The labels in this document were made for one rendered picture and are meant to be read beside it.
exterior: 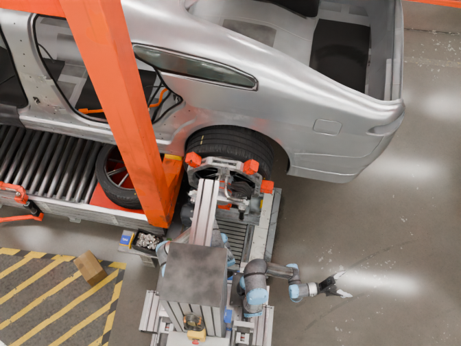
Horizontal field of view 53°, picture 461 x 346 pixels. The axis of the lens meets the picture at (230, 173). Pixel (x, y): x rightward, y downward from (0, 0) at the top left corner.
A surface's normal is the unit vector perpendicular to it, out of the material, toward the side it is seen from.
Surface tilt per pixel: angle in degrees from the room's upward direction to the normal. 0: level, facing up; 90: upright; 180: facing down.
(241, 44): 24
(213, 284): 0
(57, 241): 0
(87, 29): 90
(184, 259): 0
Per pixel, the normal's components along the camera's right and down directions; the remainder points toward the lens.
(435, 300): 0.01, -0.46
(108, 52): -0.18, 0.87
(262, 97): -0.18, 0.76
